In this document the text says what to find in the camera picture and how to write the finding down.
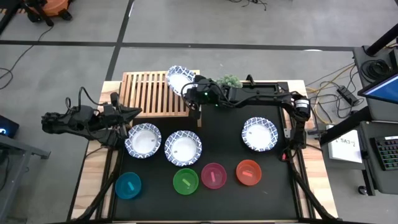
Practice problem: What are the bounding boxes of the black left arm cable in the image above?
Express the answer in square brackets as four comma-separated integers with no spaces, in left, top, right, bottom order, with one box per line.
[64,86,105,110]

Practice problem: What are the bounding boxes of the black power strip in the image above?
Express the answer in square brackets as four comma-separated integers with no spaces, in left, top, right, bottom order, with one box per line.
[336,85,360,106]

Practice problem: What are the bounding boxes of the black stand legs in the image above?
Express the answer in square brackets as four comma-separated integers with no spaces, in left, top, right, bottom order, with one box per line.
[0,0,54,35]

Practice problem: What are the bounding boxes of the blue plastic bowl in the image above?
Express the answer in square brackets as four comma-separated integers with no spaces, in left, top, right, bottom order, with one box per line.
[114,171,142,200]

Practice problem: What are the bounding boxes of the orange shop vacuum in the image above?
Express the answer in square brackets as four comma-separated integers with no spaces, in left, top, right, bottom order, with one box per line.
[37,0,75,21]

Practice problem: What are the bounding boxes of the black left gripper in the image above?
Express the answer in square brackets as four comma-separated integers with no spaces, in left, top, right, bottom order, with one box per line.
[98,91,143,129]

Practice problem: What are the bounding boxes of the grey equipment cart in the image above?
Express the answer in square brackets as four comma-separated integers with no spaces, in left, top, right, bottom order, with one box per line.
[320,45,398,196]

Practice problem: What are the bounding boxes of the small green potted plant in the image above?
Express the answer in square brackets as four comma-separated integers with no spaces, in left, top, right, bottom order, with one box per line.
[216,74,244,90]

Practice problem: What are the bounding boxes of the yellow floor cable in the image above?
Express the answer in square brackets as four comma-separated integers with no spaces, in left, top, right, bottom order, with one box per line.
[306,63,356,125]

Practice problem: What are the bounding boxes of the black device with blue light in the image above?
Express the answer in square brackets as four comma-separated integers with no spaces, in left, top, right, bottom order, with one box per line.
[0,114,20,139]

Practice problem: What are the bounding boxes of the backlit black keyboard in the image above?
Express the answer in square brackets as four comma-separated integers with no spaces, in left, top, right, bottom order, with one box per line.
[369,135,398,171]

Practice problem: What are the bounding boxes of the slatted wooden shelf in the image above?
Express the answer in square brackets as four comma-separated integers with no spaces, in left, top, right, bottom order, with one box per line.
[119,70,203,128]

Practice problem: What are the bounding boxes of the orange plastic bowl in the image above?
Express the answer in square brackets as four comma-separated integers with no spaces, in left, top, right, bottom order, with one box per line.
[235,159,262,187]

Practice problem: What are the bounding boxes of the black table mat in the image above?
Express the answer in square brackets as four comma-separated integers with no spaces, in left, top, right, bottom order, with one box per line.
[112,83,300,220]

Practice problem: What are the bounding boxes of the blue patterned paper bowl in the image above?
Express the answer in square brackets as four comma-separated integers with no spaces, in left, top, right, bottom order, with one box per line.
[166,64,197,96]
[164,129,203,167]
[241,116,279,152]
[124,123,162,159]

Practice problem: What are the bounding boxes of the pink plastic bowl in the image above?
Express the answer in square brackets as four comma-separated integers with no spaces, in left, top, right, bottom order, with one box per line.
[200,162,228,190]

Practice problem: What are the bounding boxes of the grey metal desk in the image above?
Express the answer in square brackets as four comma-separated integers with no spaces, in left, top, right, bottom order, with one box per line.
[0,133,52,224]

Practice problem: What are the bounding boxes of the computer monitor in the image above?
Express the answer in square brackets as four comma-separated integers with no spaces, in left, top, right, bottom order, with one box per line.
[357,72,398,105]

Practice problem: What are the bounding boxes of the green plastic bowl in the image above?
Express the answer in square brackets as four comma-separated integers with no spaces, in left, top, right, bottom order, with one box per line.
[172,167,200,196]

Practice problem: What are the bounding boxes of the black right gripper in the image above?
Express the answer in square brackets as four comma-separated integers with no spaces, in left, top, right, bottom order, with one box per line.
[181,76,220,121]

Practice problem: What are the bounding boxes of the coiled black cable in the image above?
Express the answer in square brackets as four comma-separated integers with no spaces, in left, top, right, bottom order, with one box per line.
[361,58,390,82]

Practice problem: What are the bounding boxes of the thick black pole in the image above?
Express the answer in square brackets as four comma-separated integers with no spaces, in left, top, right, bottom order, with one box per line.
[365,23,398,57]

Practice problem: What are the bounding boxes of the slanted black support bar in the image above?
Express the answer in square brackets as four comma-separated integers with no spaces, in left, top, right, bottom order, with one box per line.
[319,106,374,146]

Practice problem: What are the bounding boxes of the tangled black floor cable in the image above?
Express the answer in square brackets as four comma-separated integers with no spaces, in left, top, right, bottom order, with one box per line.
[229,0,268,12]

